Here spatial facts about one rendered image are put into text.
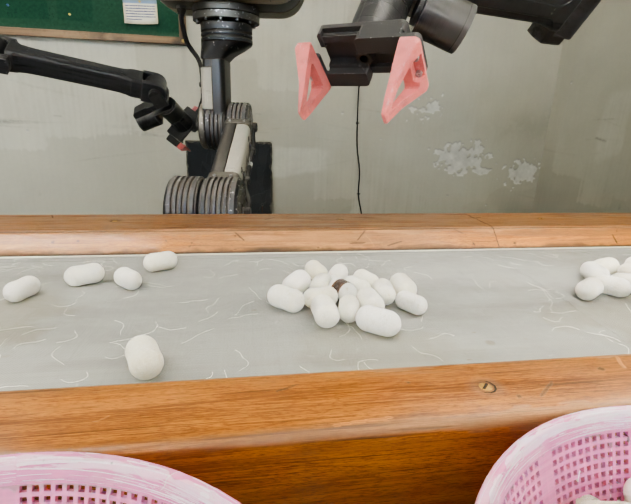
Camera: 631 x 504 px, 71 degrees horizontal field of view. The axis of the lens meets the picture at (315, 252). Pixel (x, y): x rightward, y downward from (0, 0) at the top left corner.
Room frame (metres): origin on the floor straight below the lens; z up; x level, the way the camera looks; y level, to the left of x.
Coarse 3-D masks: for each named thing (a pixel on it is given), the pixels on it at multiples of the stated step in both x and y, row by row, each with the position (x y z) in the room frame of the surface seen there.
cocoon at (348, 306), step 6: (342, 300) 0.35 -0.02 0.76; (348, 300) 0.34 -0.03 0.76; (354, 300) 0.35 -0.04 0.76; (342, 306) 0.34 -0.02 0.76; (348, 306) 0.33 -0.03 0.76; (354, 306) 0.34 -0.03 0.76; (342, 312) 0.33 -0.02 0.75; (348, 312) 0.33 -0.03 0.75; (354, 312) 0.33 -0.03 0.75; (342, 318) 0.33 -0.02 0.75; (348, 318) 0.33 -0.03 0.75; (354, 318) 0.33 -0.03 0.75
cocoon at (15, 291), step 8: (16, 280) 0.36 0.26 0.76; (24, 280) 0.36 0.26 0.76; (32, 280) 0.37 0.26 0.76; (8, 288) 0.35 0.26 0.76; (16, 288) 0.35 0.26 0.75; (24, 288) 0.36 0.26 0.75; (32, 288) 0.37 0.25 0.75; (8, 296) 0.35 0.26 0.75; (16, 296) 0.35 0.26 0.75; (24, 296) 0.36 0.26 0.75
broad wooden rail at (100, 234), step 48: (0, 240) 0.49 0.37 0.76; (48, 240) 0.49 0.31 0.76; (96, 240) 0.50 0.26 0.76; (144, 240) 0.51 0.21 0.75; (192, 240) 0.52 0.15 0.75; (240, 240) 0.53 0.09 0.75; (288, 240) 0.54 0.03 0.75; (336, 240) 0.55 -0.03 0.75; (384, 240) 0.56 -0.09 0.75; (432, 240) 0.57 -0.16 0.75; (480, 240) 0.58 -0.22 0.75; (528, 240) 0.59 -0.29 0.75; (576, 240) 0.60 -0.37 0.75; (624, 240) 0.61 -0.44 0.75
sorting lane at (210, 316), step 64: (64, 256) 0.48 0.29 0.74; (128, 256) 0.49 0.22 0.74; (192, 256) 0.50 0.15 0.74; (256, 256) 0.51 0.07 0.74; (320, 256) 0.51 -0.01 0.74; (384, 256) 0.52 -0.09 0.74; (448, 256) 0.53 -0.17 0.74; (512, 256) 0.54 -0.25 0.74; (576, 256) 0.55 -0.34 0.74; (0, 320) 0.32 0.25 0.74; (64, 320) 0.32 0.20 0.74; (128, 320) 0.33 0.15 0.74; (192, 320) 0.33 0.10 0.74; (256, 320) 0.34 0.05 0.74; (448, 320) 0.35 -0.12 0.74; (512, 320) 0.35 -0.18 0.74; (576, 320) 0.36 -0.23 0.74; (0, 384) 0.24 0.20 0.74; (64, 384) 0.24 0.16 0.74
